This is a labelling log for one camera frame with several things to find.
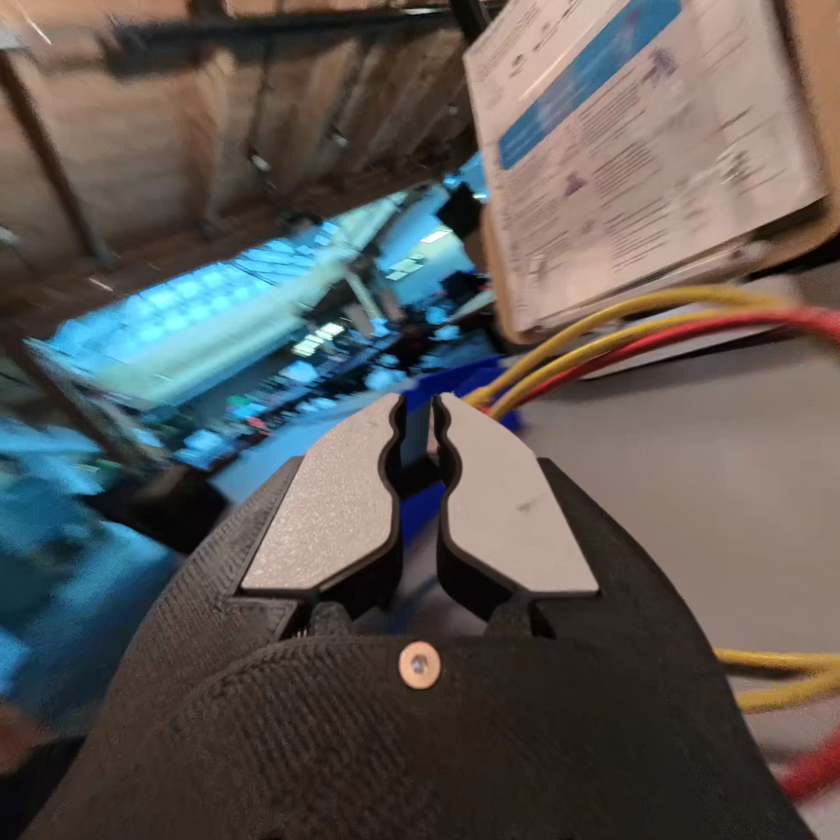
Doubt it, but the paper instruction sheet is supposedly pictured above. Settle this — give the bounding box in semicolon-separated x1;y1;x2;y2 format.
462;0;828;336

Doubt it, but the grey desk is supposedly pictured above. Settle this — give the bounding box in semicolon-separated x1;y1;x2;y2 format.
210;262;840;840

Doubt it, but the red ethernet cable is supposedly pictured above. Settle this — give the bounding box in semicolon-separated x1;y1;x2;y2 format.
486;307;840;802

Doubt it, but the yellow ethernet cable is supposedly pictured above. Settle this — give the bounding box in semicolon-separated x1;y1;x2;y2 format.
462;285;840;713

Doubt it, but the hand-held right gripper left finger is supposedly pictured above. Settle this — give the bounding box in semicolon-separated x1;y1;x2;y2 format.
239;392;408;614

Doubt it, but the blue plastic bin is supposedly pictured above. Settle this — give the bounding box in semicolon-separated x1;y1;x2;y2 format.
394;357;526;546

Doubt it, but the wooden instruction board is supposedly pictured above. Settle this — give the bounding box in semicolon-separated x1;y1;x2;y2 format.
462;0;840;345

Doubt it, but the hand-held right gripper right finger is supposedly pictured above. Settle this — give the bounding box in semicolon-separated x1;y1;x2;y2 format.
430;392;599;621

